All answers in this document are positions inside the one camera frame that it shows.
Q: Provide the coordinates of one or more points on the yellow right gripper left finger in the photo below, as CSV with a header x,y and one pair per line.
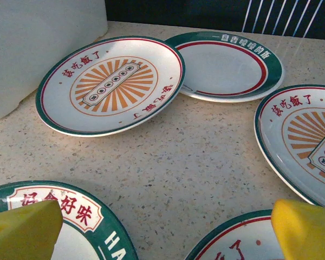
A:
x,y
24,235

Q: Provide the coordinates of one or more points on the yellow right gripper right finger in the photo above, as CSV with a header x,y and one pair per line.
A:
x,y
306,235

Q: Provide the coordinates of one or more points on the green rim plate red label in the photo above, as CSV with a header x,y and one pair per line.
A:
x,y
80,208

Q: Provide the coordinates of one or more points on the orange sunburst plate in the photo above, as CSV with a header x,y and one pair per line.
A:
x,y
233,243
287,130
111,84

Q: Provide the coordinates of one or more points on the wide green rim plate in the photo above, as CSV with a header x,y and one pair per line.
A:
x,y
222,67

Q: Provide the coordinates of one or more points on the white plastic bin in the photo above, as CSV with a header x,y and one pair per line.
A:
x,y
29,40

